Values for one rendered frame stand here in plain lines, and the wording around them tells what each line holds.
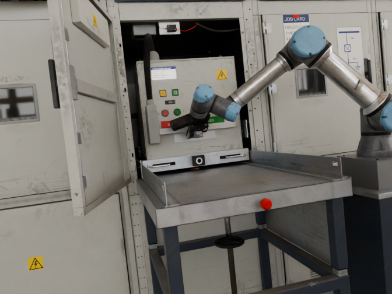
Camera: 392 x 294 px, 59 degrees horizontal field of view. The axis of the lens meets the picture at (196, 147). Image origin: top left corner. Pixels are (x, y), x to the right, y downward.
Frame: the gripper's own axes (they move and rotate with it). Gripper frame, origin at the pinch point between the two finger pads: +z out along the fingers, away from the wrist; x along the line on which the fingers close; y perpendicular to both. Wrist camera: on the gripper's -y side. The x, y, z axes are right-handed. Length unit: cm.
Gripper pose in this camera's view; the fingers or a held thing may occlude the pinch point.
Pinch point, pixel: (186, 136)
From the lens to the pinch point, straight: 163.2
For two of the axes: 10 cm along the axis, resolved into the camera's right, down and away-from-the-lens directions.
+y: 9.6, -1.1, 2.4
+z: -1.6, 4.8, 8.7
